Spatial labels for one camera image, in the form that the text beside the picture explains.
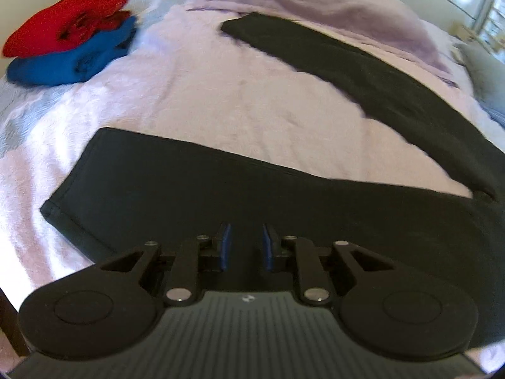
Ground black trousers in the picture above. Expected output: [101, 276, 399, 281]
[40, 14, 504, 346]

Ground pink quilted bedspread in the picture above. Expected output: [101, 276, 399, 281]
[1, 0, 504, 378]

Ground blue folded garment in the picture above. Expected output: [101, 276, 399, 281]
[6, 15, 137, 87]

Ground lilac fleece blanket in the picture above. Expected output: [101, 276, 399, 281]
[185, 0, 455, 84]

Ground red folded garment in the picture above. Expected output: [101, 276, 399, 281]
[2, 0, 130, 58]

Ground blue grey pillow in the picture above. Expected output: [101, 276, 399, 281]
[455, 44, 504, 128]

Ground wooden bed frame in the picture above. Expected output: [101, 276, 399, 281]
[0, 290, 30, 357]

